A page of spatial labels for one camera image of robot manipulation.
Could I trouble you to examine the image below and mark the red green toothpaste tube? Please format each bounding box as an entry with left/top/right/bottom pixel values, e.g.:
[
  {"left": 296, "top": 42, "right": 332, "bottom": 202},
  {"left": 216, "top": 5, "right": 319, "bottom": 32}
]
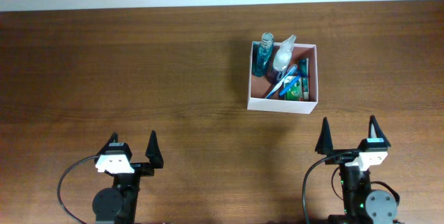
[{"left": 298, "top": 58, "right": 309, "bottom": 101}]

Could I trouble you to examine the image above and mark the teal mouthwash bottle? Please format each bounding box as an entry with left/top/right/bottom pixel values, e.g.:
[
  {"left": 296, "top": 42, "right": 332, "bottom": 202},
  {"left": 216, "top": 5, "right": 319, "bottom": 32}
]
[{"left": 253, "top": 33, "right": 274, "bottom": 77}]

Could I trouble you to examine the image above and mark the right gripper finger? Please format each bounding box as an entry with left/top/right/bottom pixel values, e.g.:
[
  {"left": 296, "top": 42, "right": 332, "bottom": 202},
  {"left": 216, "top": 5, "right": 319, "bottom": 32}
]
[
  {"left": 315, "top": 117, "right": 334, "bottom": 155},
  {"left": 368, "top": 115, "right": 391, "bottom": 147}
]

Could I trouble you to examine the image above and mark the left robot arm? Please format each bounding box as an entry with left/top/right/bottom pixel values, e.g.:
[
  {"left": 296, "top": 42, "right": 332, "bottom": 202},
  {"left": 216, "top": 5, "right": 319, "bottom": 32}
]
[{"left": 92, "top": 130, "right": 164, "bottom": 224}]

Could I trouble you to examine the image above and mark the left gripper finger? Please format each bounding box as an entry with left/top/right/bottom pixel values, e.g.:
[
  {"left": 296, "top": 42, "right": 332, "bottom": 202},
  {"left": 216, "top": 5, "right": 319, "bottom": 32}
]
[
  {"left": 145, "top": 130, "right": 164, "bottom": 169},
  {"left": 97, "top": 132, "right": 118, "bottom": 155}
]

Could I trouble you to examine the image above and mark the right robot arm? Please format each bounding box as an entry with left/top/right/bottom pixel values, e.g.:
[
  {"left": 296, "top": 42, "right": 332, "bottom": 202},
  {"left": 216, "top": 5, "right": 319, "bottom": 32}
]
[{"left": 315, "top": 115, "right": 400, "bottom": 223}]

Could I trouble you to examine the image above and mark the blue disposable razor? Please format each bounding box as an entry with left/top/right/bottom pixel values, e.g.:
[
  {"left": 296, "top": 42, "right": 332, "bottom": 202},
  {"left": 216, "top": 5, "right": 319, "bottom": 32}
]
[{"left": 279, "top": 69, "right": 308, "bottom": 96}]

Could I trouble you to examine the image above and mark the green soap box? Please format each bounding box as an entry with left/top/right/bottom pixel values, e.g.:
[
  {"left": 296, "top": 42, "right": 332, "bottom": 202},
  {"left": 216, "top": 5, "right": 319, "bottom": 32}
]
[{"left": 284, "top": 76, "right": 303, "bottom": 101}]

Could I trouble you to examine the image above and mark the white box pink interior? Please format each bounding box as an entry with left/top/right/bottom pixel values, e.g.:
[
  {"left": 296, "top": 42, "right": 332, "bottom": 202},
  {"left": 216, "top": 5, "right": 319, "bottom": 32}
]
[{"left": 247, "top": 41, "right": 318, "bottom": 114}]

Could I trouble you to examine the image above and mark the clear spray bottle purple liquid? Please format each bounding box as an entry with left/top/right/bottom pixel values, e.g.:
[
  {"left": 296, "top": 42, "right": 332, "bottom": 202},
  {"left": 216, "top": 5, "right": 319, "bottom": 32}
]
[{"left": 267, "top": 35, "right": 297, "bottom": 84}]

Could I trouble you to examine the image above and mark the blue white toothbrush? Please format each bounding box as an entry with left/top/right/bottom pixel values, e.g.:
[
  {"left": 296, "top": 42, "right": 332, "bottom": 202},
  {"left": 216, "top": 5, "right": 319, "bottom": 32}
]
[{"left": 265, "top": 64, "right": 298, "bottom": 99}]

